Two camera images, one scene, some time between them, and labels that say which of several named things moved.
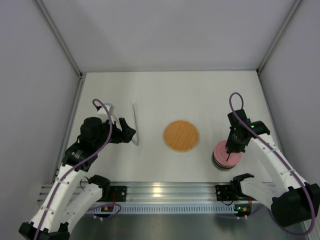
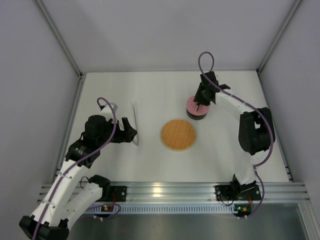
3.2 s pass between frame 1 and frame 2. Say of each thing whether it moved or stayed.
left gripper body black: stayed
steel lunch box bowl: moved
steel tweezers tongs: stayed
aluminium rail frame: stayed
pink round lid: moved
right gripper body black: moved
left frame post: stayed
